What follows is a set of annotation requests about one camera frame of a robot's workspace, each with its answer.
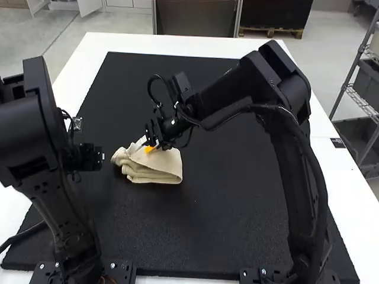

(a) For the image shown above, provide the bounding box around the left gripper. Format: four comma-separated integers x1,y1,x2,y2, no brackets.
78,143,106,172

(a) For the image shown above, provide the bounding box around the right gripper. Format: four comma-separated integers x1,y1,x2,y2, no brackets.
134,102,198,156

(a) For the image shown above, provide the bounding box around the pale towel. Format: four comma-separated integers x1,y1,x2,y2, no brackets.
110,141,184,186

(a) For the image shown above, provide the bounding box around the black mat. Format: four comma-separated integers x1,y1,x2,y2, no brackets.
0,51,361,284

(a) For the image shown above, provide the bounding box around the wooden pallet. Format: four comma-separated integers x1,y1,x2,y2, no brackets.
238,25,305,40

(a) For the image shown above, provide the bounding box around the black crate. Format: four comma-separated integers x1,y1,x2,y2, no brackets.
239,0,314,30

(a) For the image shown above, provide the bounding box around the grey crate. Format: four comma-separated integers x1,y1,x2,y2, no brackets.
353,58,379,103

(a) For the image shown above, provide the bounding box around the black cable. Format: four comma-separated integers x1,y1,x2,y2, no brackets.
146,74,173,108
0,222,47,256

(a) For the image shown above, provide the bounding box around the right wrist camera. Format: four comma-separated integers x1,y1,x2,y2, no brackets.
168,72,197,102

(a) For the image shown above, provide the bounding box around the metal wire shelf rack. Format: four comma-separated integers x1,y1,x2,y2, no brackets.
328,0,379,180

